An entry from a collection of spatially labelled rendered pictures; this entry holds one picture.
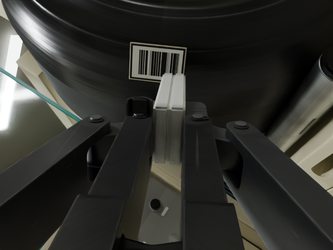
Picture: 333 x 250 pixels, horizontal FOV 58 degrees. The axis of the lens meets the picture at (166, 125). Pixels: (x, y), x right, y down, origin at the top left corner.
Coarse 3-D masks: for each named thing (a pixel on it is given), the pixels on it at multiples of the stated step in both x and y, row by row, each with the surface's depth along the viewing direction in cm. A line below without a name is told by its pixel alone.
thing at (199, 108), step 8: (192, 104) 17; (200, 104) 17; (192, 112) 16; (200, 112) 16; (216, 128) 14; (216, 136) 13; (224, 136) 13; (216, 144) 13; (224, 144) 13; (224, 152) 13; (232, 152) 13; (224, 160) 13; (232, 160) 13; (240, 160) 13; (224, 168) 13; (232, 168) 13; (240, 168) 13
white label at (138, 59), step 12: (132, 48) 32; (144, 48) 32; (156, 48) 32; (168, 48) 31; (180, 48) 31; (132, 60) 32; (144, 60) 32; (156, 60) 32; (168, 60) 32; (180, 60) 32; (132, 72) 33; (144, 72) 33; (156, 72) 33; (168, 72) 32; (180, 72) 32
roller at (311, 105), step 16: (320, 64) 31; (304, 80) 35; (320, 80) 32; (304, 96) 35; (320, 96) 33; (288, 112) 40; (304, 112) 37; (320, 112) 36; (272, 128) 46; (288, 128) 42; (304, 128) 41; (288, 144) 46
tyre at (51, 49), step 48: (48, 0) 34; (96, 0) 33; (144, 0) 33; (192, 0) 32; (240, 0) 33; (288, 0) 33; (48, 48) 36; (96, 48) 33; (192, 48) 32; (240, 48) 32; (288, 48) 33; (96, 96) 38; (144, 96) 35; (192, 96) 34; (240, 96) 35; (288, 96) 40
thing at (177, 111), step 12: (180, 84) 18; (180, 96) 15; (180, 108) 14; (180, 120) 14; (168, 132) 14; (180, 132) 14; (168, 144) 15; (180, 144) 14; (168, 156) 15; (180, 156) 15
